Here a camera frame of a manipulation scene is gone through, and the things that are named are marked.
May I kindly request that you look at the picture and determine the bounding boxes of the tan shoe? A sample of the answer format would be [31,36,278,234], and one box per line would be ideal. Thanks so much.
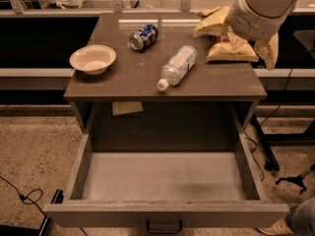
[257,215,298,236]

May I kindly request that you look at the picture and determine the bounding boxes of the black floor cable left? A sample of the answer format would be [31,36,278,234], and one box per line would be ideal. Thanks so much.
[0,175,47,216]

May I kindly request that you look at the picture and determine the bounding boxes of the brown cabinet with top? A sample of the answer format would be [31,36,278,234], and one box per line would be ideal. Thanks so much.
[65,13,266,152]

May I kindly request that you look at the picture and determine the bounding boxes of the black stand leg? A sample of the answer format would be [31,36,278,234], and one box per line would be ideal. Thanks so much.
[250,115,280,171]

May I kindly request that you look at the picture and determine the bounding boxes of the clear plastic water bottle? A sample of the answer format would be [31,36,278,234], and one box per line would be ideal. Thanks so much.
[157,45,197,91]

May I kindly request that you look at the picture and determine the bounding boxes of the blue soda can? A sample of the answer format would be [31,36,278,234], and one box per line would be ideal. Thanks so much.
[129,25,158,51]

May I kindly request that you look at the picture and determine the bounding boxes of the open grey top drawer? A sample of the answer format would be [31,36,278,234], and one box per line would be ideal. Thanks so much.
[43,102,291,229]

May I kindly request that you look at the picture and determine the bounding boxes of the white paper bowl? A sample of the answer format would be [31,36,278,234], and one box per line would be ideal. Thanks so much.
[70,45,116,75]

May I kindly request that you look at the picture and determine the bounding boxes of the person leg in jeans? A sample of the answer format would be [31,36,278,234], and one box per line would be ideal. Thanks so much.
[286,197,315,236]

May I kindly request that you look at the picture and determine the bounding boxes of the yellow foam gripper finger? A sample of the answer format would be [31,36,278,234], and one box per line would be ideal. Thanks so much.
[254,33,279,70]
[193,6,229,37]

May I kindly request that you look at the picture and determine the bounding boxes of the black device on floor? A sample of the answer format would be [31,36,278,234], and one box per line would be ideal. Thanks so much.
[0,189,65,236]

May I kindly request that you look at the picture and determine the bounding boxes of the black drawer handle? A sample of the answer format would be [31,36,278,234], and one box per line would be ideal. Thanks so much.
[146,220,183,235]

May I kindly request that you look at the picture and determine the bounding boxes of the yellow brown chip bag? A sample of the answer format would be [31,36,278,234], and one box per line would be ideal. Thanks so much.
[196,5,260,64]

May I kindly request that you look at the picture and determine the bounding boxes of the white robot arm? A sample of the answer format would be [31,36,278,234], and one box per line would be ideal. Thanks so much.
[193,0,298,70]

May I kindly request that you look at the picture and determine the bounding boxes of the paper label under tabletop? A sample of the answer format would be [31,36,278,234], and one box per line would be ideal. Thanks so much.
[112,101,143,116]

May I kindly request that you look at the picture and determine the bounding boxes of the black tripod foot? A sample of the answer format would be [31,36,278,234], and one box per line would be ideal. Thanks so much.
[275,164,315,195]

